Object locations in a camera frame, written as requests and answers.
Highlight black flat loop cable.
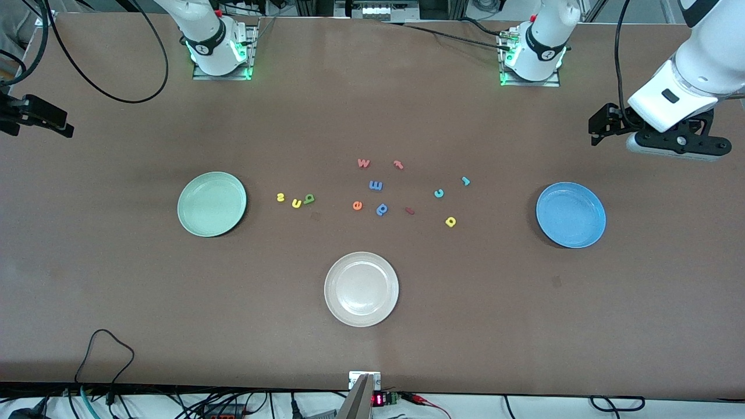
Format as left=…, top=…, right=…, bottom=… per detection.
left=589, top=396, right=645, bottom=413

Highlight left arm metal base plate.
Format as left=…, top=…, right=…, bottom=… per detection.
left=498, top=29, right=560, bottom=88

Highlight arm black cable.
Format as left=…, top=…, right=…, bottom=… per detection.
left=23, top=0, right=169, bottom=105
left=613, top=0, right=632, bottom=116

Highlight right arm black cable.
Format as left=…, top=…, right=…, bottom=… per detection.
left=23, top=0, right=169, bottom=105

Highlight long black table cable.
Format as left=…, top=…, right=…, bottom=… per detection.
left=375, top=20, right=513, bottom=52

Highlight short black table cable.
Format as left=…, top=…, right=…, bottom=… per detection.
left=460, top=16, right=512, bottom=38

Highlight grey metal camera bracket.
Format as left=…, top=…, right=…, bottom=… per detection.
left=336, top=371, right=382, bottom=419

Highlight beige plate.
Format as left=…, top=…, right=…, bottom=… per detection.
left=324, top=251, right=400, bottom=328

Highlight thin black looped cable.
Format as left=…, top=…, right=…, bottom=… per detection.
left=74, top=329, right=136, bottom=405

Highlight light green plate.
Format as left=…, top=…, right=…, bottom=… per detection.
left=178, top=171, right=247, bottom=238

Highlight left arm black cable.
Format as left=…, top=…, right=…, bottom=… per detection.
left=613, top=0, right=632, bottom=116

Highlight red clip wires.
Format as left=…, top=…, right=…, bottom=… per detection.
left=402, top=393, right=452, bottom=419

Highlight grey box with lights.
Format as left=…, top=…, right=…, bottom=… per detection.
left=335, top=0, right=420, bottom=21

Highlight blue plate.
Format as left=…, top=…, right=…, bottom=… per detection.
left=535, top=182, right=607, bottom=249

